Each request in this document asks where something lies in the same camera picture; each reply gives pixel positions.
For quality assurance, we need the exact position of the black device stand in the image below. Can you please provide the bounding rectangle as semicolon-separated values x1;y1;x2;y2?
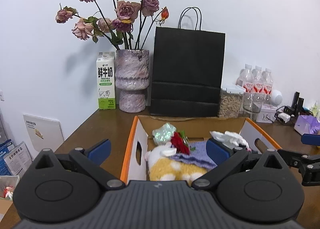
291;92;304;116

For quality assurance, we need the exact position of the orange cardboard box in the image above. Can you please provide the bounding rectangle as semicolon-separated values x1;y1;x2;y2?
120;115;283;185

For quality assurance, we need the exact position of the white charger with cables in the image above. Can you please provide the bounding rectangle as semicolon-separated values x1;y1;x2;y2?
274;106;297;126

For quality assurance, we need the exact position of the water bottle left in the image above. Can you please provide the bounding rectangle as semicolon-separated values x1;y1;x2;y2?
236;64;254;93

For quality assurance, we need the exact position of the dried rose bouquet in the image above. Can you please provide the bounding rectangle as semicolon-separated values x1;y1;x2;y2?
55;0;170;51

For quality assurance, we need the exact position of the water bottle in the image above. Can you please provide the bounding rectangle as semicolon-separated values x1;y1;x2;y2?
262;68;273;96
252;66;264;94
236;64;254;93

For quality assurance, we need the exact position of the purple knitted cloth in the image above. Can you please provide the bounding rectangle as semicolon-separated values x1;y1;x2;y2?
169;141;217;170

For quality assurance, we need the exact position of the black paper shopping bag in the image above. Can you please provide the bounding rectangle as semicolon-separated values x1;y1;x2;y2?
150;7;226;117

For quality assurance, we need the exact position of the yellow white plush toy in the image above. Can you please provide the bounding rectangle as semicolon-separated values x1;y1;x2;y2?
144;142;207;185

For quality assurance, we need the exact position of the white wall panel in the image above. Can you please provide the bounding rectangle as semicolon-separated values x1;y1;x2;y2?
23;114;65;152

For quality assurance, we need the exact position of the water bottle middle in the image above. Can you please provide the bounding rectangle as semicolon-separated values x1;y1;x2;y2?
252;66;264;94

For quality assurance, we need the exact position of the red rose wrapped flower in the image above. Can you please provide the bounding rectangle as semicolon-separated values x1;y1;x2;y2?
170;131;196;155

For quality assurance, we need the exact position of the water bottle right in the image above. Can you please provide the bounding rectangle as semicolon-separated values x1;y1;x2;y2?
262;68;273;96

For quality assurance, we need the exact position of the silver foil packet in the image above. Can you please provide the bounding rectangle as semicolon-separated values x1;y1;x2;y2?
152;123;176;146

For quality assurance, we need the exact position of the clear glass jar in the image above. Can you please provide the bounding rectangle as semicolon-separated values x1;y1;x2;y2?
242;93;264;121

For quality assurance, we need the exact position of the purple marbled vase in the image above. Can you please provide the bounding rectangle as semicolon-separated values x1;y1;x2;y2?
115;49;150;113

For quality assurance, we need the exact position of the white tissue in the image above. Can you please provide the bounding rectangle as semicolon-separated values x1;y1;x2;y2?
210;131;252;152

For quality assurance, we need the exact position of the purple tissue pack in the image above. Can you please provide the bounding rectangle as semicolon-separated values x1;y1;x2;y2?
294;115;320;135

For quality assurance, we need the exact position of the green white milk carton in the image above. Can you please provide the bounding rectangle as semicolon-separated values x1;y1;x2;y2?
96;52;116;110

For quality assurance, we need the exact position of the white round speaker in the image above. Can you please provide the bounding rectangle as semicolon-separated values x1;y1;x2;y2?
270;89;283;106

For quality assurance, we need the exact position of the clear seed container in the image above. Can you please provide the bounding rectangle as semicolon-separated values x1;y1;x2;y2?
218;85;245;118

